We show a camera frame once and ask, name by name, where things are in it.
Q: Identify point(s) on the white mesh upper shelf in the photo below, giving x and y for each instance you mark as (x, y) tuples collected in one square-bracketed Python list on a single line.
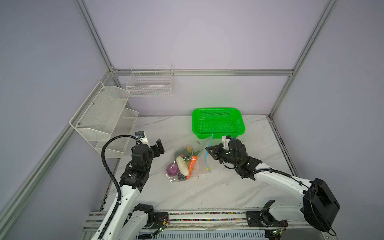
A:
[(96, 119)]

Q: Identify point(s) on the white wire wall basket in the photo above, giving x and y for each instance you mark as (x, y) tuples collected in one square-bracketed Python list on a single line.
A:
[(151, 81)]

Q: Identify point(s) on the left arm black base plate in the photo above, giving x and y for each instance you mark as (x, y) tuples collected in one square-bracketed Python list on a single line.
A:
[(158, 219)]

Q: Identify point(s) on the yellow green toy corn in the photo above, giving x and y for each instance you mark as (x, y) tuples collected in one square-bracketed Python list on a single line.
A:
[(186, 152)]

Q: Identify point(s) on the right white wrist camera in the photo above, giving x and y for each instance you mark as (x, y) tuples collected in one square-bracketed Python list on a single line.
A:
[(225, 141)]

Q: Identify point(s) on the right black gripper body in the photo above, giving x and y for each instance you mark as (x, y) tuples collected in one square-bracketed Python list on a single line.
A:
[(226, 158)]

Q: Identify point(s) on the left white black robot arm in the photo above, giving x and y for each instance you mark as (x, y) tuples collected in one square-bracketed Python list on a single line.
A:
[(124, 221)]

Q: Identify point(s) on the green plastic basket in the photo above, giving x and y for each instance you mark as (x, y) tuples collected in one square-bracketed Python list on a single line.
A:
[(217, 122)]

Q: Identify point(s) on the white toy radish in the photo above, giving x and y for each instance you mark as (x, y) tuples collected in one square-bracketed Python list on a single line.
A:
[(183, 166)]

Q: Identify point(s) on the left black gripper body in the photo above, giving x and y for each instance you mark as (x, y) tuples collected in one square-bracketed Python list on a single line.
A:
[(148, 168)]

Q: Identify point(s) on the clear zip bag blue zipper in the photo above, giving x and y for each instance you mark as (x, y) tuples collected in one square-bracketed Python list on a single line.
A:
[(199, 146)]

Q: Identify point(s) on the orange toy carrot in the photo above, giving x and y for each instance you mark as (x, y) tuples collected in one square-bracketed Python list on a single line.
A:
[(192, 165)]

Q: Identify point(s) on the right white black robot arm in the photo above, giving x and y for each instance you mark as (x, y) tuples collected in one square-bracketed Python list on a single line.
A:
[(317, 205)]

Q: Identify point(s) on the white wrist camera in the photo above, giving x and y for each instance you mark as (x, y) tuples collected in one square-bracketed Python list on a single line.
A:
[(147, 143), (225, 141)]

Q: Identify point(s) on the purple toy onion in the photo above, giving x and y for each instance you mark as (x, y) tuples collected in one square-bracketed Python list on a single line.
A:
[(172, 170)]

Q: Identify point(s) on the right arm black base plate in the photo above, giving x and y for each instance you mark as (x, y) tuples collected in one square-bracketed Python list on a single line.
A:
[(263, 219)]

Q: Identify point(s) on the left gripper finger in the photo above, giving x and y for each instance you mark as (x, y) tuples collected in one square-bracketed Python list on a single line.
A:
[(158, 148), (141, 136)]

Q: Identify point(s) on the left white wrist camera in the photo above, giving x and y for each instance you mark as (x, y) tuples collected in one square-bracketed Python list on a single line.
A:
[(147, 143)]

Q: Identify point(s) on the aluminium front rail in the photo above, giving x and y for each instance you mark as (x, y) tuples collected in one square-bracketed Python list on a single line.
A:
[(212, 220)]

